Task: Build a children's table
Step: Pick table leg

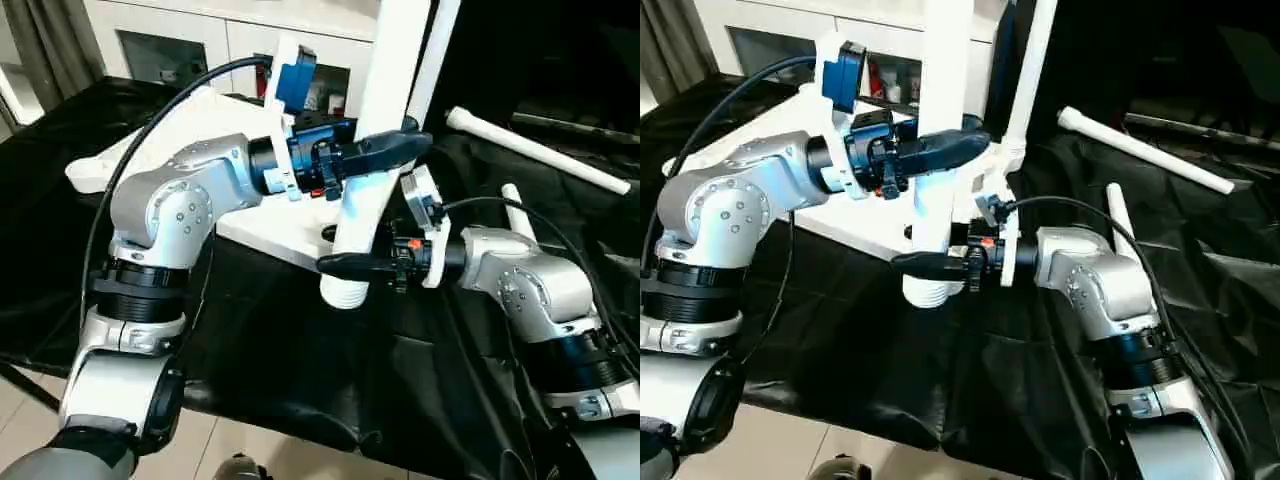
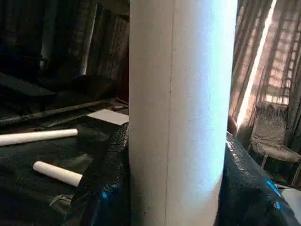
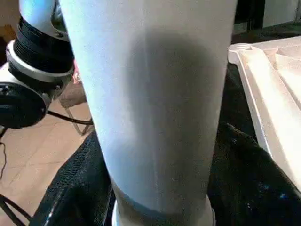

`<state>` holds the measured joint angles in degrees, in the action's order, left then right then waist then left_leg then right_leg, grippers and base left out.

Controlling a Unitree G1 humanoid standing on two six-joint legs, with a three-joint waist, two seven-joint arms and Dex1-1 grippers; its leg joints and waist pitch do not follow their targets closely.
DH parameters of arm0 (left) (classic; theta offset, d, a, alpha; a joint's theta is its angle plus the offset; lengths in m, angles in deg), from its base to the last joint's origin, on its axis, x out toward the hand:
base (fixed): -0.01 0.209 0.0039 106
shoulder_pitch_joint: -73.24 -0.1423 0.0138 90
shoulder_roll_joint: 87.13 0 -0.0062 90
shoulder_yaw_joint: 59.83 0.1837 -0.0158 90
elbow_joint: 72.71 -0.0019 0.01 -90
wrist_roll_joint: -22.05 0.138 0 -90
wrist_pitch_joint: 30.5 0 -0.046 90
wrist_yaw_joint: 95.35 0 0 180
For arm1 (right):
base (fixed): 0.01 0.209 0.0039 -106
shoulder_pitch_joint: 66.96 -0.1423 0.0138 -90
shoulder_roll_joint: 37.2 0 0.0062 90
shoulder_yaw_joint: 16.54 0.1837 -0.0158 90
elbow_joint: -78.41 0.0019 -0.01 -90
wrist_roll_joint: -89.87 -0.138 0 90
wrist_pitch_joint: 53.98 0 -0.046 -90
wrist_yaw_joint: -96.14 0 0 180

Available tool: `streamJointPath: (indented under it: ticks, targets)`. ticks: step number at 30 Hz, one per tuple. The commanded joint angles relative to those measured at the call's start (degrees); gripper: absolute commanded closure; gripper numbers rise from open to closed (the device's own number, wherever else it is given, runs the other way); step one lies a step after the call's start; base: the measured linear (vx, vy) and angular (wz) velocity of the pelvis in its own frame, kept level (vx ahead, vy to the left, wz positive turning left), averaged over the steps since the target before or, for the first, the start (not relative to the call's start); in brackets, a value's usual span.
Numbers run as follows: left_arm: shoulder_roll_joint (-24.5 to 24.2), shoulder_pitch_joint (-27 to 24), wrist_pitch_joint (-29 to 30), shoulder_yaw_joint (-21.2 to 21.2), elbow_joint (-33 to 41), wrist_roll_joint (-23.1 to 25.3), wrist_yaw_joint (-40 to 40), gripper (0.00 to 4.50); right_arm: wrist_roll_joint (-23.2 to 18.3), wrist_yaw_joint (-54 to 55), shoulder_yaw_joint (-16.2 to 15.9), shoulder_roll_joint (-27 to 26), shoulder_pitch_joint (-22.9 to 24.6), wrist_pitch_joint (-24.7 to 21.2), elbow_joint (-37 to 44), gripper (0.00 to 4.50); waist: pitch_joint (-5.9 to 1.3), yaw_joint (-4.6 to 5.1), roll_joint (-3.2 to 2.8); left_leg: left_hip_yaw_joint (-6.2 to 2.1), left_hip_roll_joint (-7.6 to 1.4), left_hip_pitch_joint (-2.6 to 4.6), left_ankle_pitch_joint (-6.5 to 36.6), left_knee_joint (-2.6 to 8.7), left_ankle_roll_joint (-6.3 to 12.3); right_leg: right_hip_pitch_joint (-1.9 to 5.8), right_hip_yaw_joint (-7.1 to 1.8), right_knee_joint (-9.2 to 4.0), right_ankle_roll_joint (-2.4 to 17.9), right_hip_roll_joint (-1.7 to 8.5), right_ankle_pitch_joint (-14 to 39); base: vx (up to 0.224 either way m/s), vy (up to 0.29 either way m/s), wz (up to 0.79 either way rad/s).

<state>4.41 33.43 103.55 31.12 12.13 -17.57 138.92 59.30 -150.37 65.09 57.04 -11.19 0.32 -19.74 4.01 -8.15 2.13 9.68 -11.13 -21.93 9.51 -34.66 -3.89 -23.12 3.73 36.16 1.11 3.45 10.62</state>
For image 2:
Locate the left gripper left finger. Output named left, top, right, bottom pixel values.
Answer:
left=63, top=122, right=131, bottom=226

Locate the dark metal rail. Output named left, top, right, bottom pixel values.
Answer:
left=0, top=98, right=119, bottom=123

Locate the sheer window curtain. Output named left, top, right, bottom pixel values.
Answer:
left=229, top=0, right=301, bottom=151

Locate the white flat board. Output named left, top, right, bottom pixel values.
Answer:
left=86, top=108, right=130, bottom=126

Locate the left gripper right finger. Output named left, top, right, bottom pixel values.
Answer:
left=215, top=131, right=301, bottom=226

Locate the black work mat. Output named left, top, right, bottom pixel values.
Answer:
left=0, top=115, right=129, bottom=226

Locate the grey upholstered chair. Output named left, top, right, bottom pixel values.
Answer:
left=248, top=102, right=301, bottom=169

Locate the white plastic table leg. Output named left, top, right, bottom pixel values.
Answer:
left=0, top=128, right=79, bottom=147
left=128, top=0, right=240, bottom=226
left=32, top=161, right=84, bottom=187

